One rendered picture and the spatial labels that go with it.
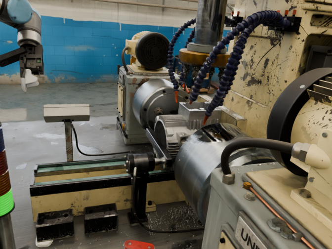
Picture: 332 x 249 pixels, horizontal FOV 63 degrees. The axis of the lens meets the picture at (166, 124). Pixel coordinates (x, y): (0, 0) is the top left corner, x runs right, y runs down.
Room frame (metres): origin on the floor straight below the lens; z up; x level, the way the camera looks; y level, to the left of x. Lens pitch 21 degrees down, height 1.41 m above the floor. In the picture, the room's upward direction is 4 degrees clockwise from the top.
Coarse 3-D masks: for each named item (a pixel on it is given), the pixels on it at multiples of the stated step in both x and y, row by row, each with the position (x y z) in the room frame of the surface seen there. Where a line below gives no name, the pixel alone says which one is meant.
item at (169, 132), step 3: (156, 117) 0.93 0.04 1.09; (156, 120) 0.93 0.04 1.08; (168, 129) 0.82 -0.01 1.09; (171, 129) 0.82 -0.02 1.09; (168, 132) 0.81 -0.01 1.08; (171, 132) 0.81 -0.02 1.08; (168, 135) 0.81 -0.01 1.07; (171, 135) 0.81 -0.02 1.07; (165, 168) 0.81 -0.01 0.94; (168, 168) 0.82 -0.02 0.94
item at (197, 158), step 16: (208, 128) 0.67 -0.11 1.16; (224, 128) 0.66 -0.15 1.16; (240, 128) 0.70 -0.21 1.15; (192, 144) 0.64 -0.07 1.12; (208, 144) 0.60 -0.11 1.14; (224, 144) 0.58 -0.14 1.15; (176, 160) 0.66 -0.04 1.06; (192, 160) 0.59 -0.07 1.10; (208, 160) 0.55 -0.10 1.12; (240, 160) 0.53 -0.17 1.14; (256, 160) 0.52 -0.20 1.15; (272, 160) 0.54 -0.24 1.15; (176, 176) 0.64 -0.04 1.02; (192, 176) 0.56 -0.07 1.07; (208, 176) 0.52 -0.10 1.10; (192, 192) 0.54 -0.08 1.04; (208, 192) 0.50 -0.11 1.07
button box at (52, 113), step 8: (48, 104) 0.98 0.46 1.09; (56, 104) 0.99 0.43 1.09; (64, 104) 1.00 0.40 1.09; (72, 104) 1.01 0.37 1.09; (80, 104) 1.02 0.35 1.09; (88, 104) 1.03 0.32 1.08; (48, 112) 0.96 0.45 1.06; (56, 112) 0.97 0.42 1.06; (64, 112) 0.98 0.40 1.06; (72, 112) 0.99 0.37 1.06; (80, 112) 1.00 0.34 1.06; (88, 112) 1.01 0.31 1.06; (48, 120) 0.98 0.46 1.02; (56, 120) 0.99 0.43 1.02; (80, 120) 1.03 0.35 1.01; (88, 120) 1.04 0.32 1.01
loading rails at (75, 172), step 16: (96, 160) 0.86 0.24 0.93; (112, 160) 0.88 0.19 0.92; (48, 176) 0.78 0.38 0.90; (64, 176) 0.80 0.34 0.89; (80, 176) 0.81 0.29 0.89; (96, 176) 0.77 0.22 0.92; (112, 176) 0.78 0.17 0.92; (160, 176) 0.80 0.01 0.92; (32, 192) 0.67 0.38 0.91; (48, 192) 0.69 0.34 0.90; (64, 192) 0.70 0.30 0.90; (80, 192) 0.72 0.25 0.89; (96, 192) 0.73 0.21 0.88; (112, 192) 0.75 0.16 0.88; (128, 192) 0.77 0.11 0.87; (160, 192) 0.81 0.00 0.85; (176, 192) 0.83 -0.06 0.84; (32, 208) 0.67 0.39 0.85; (48, 208) 0.68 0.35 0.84; (64, 208) 0.70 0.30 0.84; (80, 208) 0.72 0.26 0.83
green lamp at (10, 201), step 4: (8, 192) 0.45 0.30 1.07; (4, 196) 0.44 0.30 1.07; (8, 196) 0.44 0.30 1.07; (12, 196) 0.46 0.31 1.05; (0, 200) 0.43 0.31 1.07; (4, 200) 0.43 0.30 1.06; (8, 200) 0.44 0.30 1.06; (12, 200) 0.46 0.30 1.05; (0, 204) 0.43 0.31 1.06; (4, 204) 0.43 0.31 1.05; (8, 204) 0.44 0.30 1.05; (12, 204) 0.45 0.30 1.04; (0, 208) 0.43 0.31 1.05; (4, 208) 0.43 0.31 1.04; (8, 208) 0.44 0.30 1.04; (0, 212) 0.43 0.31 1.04; (4, 212) 0.43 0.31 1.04
